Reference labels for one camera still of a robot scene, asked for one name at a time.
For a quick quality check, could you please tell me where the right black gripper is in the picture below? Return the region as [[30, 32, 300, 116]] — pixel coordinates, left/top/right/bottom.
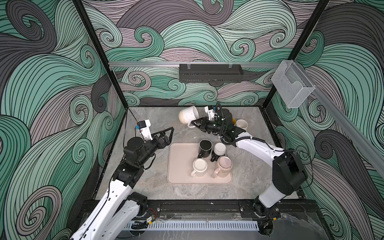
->
[[191, 116, 228, 135]]

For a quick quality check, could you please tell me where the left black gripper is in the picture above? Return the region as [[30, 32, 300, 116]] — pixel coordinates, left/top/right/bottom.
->
[[137, 127, 173, 169]]

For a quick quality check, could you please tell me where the cream speckled mug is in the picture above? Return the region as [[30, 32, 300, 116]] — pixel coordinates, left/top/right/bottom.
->
[[179, 106, 200, 128]]

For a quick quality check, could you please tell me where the black mug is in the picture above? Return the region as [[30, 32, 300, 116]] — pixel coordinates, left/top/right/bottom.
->
[[198, 140, 213, 158]]

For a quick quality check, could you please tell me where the cream white mug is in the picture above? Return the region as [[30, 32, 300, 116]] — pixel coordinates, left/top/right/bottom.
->
[[190, 158, 208, 178]]

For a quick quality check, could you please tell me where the pink iridescent mug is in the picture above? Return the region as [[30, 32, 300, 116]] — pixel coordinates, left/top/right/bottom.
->
[[212, 156, 233, 178]]

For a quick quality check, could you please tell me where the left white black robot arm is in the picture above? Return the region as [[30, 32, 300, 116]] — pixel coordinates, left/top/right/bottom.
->
[[71, 127, 174, 240]]

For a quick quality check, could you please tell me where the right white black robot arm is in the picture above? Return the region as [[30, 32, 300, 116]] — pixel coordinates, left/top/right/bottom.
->
[[187, 105, 308, 216]]

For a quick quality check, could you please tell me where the pink rectangular tray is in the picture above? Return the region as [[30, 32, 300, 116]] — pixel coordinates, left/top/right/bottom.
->
[[167, 143, 233, 185]]

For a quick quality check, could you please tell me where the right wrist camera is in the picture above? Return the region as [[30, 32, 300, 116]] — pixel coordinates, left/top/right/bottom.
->
[[204, 106, 217, 121]]

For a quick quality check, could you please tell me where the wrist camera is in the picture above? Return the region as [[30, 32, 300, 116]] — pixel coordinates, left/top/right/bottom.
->
[[135, 120, 153, 141], [204, 106, 217, 121]]

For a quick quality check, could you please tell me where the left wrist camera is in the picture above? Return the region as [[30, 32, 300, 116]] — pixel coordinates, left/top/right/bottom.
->
[[135, 120, 153, 141]]

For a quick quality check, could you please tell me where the small white black-handled mug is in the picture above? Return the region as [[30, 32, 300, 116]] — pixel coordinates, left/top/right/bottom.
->
[[211, 143, 227, 162]]

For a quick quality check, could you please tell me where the black wall shelf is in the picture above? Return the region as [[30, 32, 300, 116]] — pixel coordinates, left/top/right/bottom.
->
[[179, 64, 244, 84]]

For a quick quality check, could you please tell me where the aluminium wall rail back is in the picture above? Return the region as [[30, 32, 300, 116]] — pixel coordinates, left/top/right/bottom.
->
[[108, 61, 281, 69]]

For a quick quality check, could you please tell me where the aluminium wall rail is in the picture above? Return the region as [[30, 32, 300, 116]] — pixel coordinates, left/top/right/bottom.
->
[[108, 61, 281, 69], [295, 62, 384, 172]]

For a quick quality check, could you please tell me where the clear acrylic wall holder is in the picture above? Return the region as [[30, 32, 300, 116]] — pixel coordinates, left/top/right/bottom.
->
[[272, 60, 315, 109]]

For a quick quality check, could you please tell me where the white slotted cable duct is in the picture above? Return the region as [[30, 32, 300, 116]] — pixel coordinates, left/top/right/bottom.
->
[[142, 221, 259, 232]]

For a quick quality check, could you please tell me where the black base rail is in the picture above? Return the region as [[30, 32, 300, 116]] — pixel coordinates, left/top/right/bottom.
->
[[77, 199, 319, 218]]

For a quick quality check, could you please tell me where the aluminium wall rail right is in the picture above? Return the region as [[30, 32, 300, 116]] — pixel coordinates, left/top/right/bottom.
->
[[295, 62, 384, 172]]

